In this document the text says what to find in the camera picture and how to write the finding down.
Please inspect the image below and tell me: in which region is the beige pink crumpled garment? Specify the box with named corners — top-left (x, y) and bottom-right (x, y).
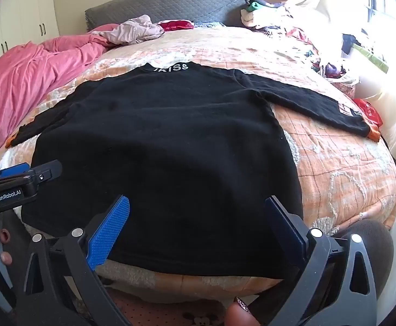
top-left (91, 14), bottom-right (166, 45)

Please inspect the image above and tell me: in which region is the black sweater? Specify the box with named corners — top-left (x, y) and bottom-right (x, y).
top-left (6, 62), bottom-right (379, 279)

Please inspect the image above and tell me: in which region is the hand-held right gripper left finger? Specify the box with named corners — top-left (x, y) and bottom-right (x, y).
top-left (15, 195), bottom-right (132, 326)

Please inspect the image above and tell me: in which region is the orange and white fleece blanket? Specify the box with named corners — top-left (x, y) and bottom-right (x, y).
top-left (0, 27), bottom-right (396, 294)

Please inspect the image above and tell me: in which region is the pink duvet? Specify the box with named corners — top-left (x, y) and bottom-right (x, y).
top-left (0, 24), bottom-right (117, 174)

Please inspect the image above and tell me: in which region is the person's right hand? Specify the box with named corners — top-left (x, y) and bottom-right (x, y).
top-left (225, 297), bottom-right (263, 326)

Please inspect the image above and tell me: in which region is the person's grey trouser leg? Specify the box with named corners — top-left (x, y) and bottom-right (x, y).
top-left (334, 219), bottom-right (394, 299)

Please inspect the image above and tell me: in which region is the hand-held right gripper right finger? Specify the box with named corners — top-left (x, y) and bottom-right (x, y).
top-left (264, 195), bottom-right (378, 326)

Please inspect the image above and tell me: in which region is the person's left hand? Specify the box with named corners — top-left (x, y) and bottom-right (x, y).
top-left (0, 227), bottom-right (14, 266)

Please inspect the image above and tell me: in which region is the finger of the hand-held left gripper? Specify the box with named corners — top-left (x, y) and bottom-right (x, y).
top-left (28, 159), bottom-right (63, 186)
top-left (0, 163), bottom-right (30, 179)

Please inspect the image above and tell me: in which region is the white wardrobe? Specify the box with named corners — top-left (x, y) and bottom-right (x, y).
top-left (0, 0), bottom-right (63, 75)

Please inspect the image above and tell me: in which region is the green edged box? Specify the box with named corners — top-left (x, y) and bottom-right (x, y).
top-left (352, 42), bottom-right (389, 73)

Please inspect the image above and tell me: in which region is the red cloth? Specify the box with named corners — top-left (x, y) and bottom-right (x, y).
top-left (157, 20), bottom-right (194, 31)

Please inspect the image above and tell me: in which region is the red plastic bag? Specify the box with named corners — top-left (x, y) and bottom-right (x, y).
top-left (352, 98), bottom-right (384, 128)

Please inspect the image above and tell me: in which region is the grey quilted headboard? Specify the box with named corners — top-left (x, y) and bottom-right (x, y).
top-left (84, 0), bottom-right (249, 33)

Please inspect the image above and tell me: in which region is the pile of mixed clothes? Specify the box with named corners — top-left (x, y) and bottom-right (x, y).
top-left (240, 0), bottom-right (358, 85)

